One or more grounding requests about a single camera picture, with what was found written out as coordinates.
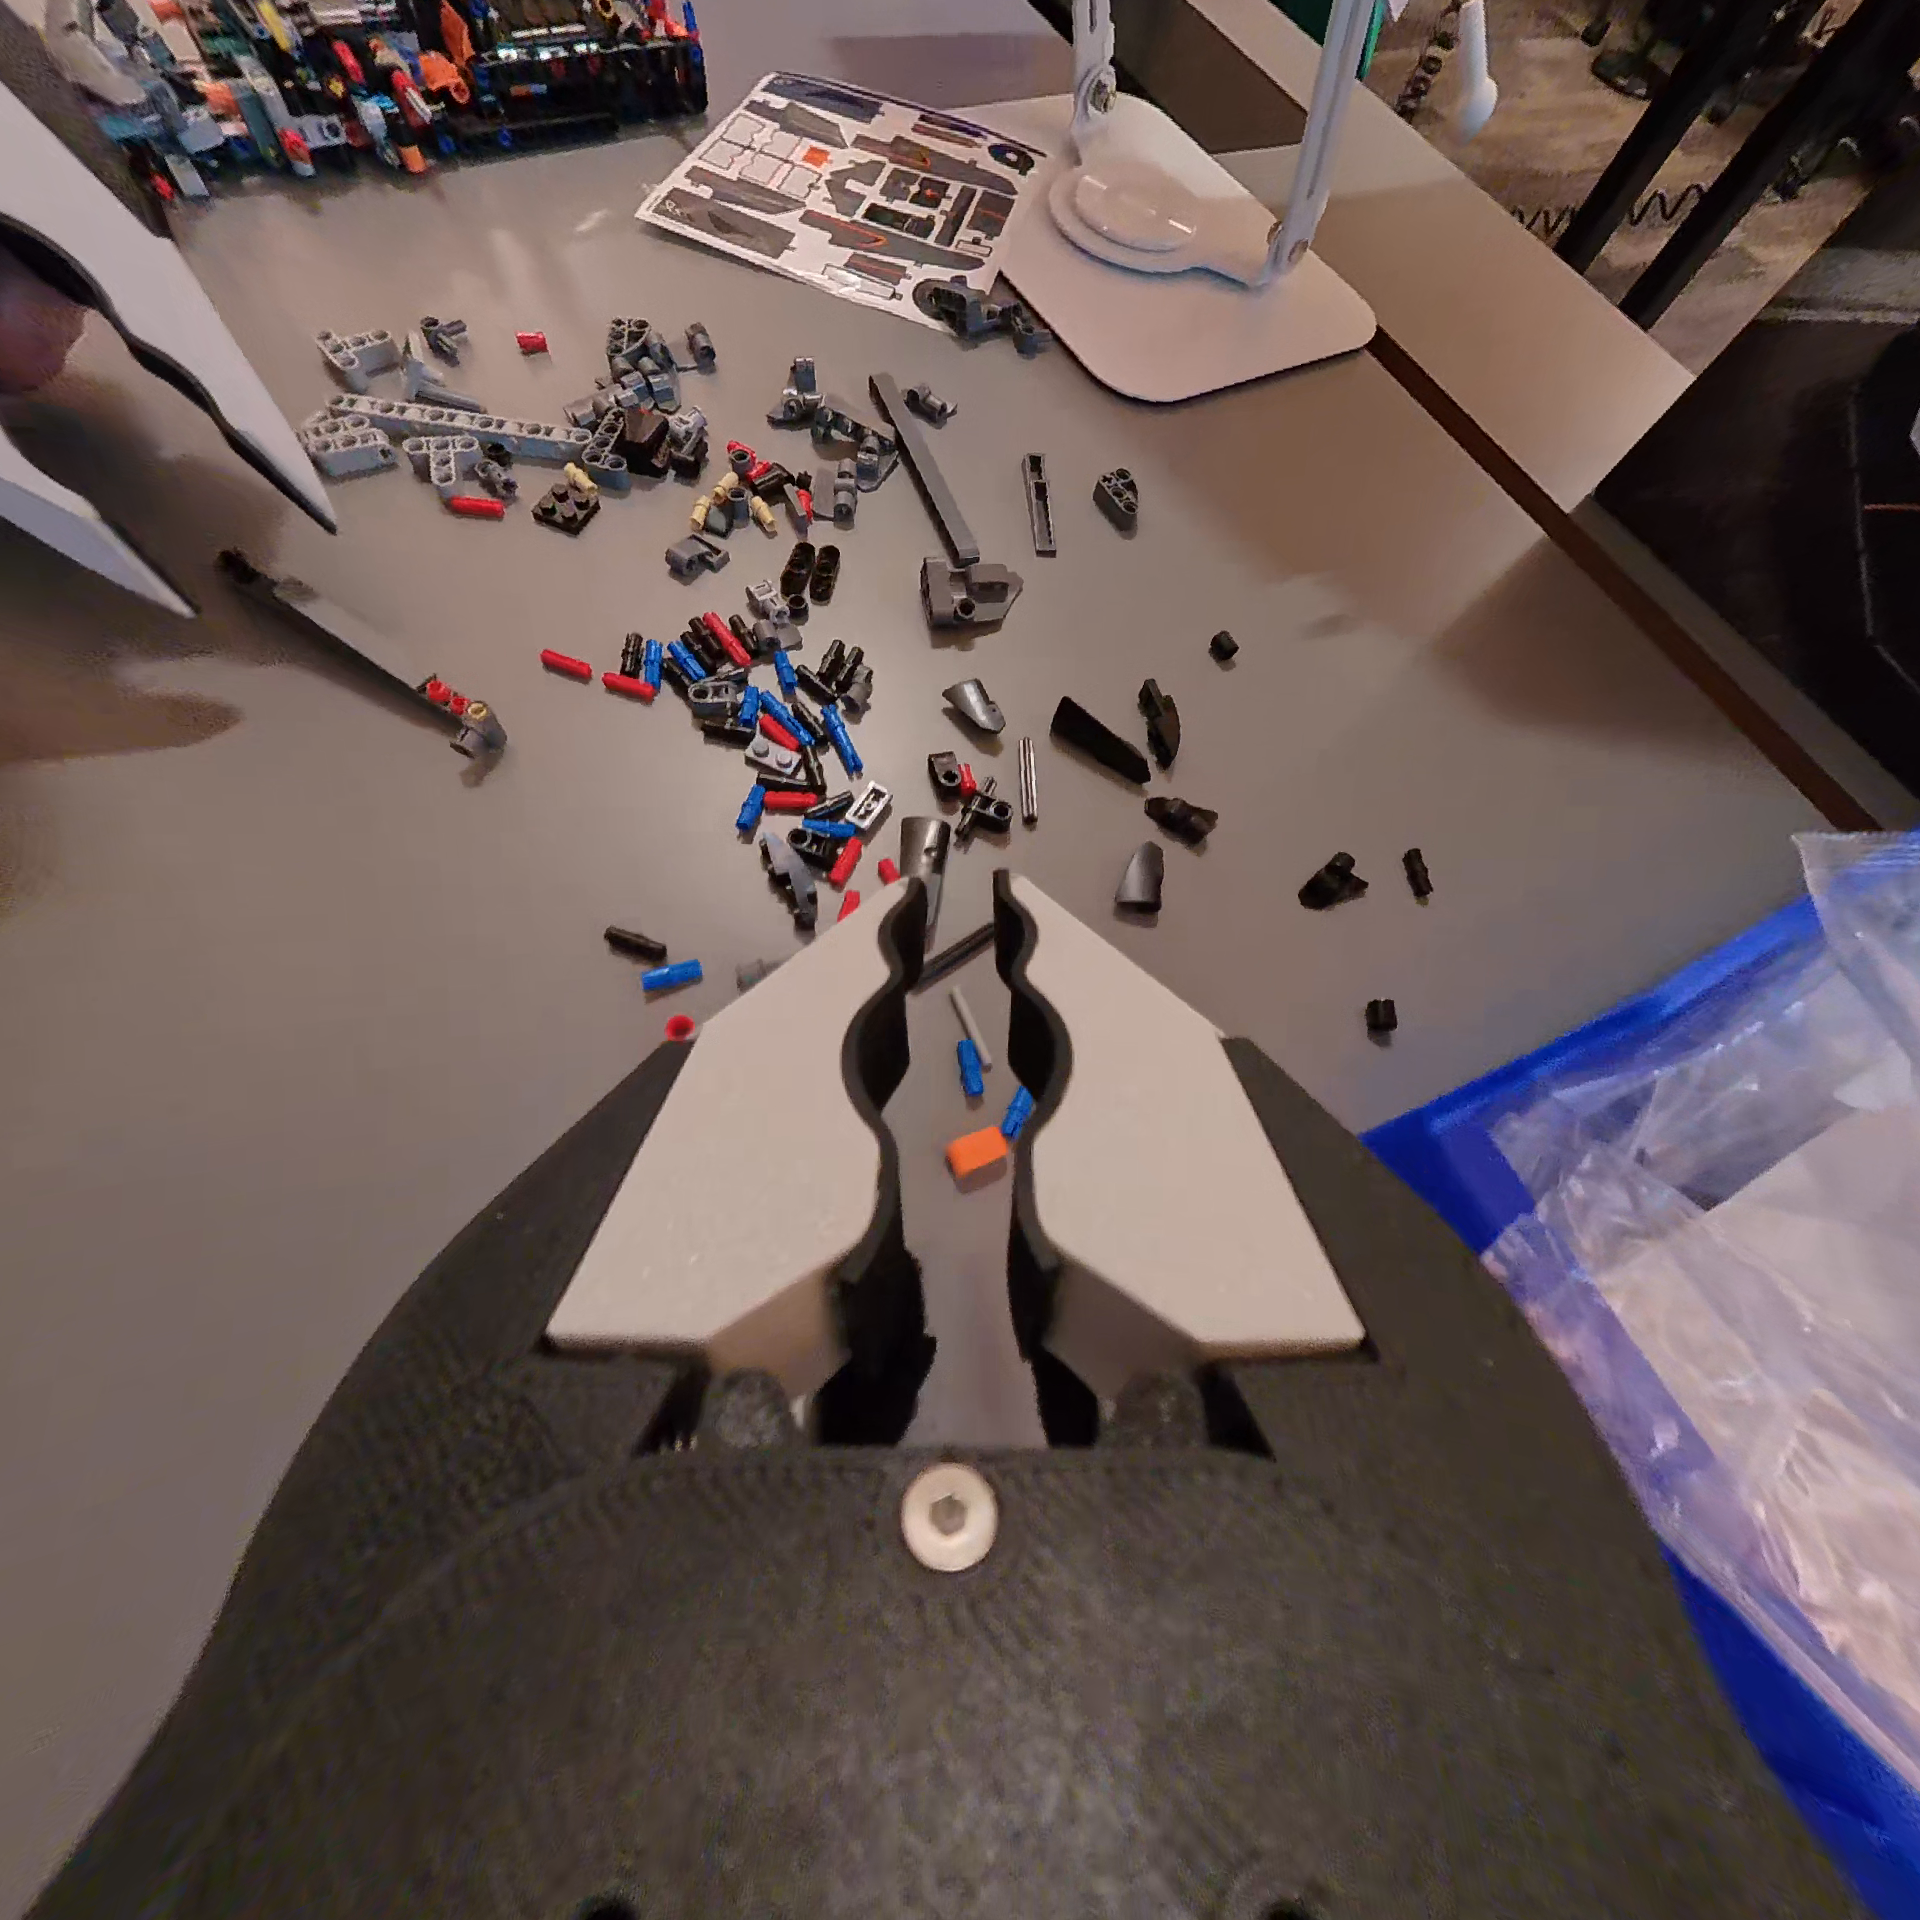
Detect partly built lego vehicle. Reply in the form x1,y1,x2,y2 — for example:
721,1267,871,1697
60,0,712,203

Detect blue plastic bin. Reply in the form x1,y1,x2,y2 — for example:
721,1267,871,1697
1362,891,1920,1920

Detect clear plastic bags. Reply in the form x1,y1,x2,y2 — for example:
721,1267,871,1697
1485,832,1920,1771

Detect dark grey angled lego connector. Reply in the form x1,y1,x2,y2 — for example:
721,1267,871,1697
921,555,1024,633

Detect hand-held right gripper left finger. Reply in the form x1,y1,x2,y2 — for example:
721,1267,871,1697
544,874,940,1449

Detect black tripod legs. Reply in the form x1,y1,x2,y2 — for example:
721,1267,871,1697
1553,0,1920,332

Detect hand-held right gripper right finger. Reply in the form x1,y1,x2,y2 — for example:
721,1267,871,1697
989,867,1369,1449

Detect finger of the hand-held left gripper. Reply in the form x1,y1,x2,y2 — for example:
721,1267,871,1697
0,427,202,623
0,82,338,538

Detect grey lego beam with red pins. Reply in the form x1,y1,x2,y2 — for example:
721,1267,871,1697
217,547,509,758

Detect black bulky object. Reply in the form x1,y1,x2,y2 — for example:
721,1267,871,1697
1594,322,1920,818

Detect white curved pole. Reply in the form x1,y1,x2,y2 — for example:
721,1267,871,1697
1445,0,1501,139

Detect white desk stand with plate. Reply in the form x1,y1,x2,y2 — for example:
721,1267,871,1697
995,0,1384,407

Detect cluster of coloured lego pins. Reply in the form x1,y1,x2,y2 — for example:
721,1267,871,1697
539,600,1041,1146

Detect long dark grey lego beam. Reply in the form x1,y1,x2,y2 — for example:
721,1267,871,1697
871,374,986,566

